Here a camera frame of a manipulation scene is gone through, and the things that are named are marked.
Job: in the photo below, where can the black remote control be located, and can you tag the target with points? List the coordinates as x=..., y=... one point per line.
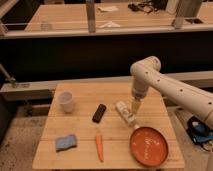
x=99, y=113

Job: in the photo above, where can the orange carrot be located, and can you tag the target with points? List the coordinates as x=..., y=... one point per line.
x=99, y=146

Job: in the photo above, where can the white crumpled paper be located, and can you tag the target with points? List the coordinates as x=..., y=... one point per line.
x=110, y=24

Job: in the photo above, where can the small clear glass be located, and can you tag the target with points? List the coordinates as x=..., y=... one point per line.
x=45, y=26

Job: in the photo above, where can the white paper sheet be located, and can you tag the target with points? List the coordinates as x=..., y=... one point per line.
x=108, y=9

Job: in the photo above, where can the grey metal post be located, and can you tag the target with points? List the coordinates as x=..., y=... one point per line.
x=90, y=9
x=187, y=11

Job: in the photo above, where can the metal clamp bracket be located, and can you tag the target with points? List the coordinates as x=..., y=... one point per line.
x=12, y=80

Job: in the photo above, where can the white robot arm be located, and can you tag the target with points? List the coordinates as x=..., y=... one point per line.
x=146, y=74

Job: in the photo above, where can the orange ceramic bowl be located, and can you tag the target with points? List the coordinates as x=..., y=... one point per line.
x=148, y=146

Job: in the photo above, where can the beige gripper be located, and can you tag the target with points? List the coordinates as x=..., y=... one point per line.
x=135, y=105

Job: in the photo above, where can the black and blue headphones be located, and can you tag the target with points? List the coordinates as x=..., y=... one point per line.
x=198, y=132

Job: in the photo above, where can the wooden table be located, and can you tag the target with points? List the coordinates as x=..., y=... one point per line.
x=115, y=132

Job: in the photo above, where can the white plastic cup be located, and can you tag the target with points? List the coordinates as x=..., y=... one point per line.
x=66, y=101

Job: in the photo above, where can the grey metal post left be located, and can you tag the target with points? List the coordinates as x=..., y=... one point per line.
x=90, y=9

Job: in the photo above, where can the grey metal post right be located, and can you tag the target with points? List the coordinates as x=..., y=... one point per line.
x=187, y=11

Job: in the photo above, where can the blue sponge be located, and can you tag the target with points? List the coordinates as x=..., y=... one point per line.
x=64, y=143

